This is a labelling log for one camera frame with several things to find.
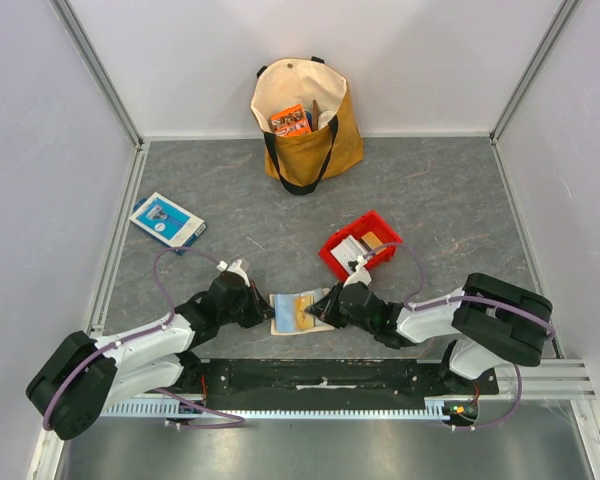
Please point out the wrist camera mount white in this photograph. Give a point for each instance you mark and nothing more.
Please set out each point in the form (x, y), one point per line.
(359, 272)
(238, 267)

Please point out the white card stack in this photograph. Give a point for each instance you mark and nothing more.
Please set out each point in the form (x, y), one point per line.
(346, 250)

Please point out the red plastic bin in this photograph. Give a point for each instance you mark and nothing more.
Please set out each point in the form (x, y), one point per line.
(358, 238)

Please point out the mustard canvas tote bag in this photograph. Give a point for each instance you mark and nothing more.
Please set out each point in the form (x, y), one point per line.
(300, 163)

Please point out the brown item in bag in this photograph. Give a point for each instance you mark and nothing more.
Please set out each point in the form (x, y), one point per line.
(313, 115)

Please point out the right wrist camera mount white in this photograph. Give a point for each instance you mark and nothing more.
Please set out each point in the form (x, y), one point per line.
(359, 272)

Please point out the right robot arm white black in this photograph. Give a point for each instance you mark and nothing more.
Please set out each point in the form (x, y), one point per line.
(495, 322)

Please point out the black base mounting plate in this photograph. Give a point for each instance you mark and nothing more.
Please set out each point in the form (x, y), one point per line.
(325, 384)

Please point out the blue razor package box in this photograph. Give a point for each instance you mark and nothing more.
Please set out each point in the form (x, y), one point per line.
(167, 222)

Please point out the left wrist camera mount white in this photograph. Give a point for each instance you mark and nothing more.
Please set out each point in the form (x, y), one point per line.
(238, 267)

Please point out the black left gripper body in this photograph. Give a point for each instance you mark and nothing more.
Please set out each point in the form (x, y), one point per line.
(243, 313)

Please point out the beige leather card holder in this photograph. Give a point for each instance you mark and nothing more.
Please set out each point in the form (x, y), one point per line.
(290, 316)

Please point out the white cable duct rail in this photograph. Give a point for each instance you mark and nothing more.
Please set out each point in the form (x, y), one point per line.
(163, 407)

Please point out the orange snack box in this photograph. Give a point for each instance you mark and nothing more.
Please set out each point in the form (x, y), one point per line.
(292, 121)

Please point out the gold credit card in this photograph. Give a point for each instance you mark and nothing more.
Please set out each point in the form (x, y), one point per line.
(304, 322)

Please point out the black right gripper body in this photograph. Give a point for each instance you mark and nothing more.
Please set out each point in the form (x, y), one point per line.
(333, 305)

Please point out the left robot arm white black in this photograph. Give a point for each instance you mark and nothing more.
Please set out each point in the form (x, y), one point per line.
(85, 376)

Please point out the white item in bag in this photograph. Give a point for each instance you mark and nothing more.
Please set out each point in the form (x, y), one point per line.
(324, 118)

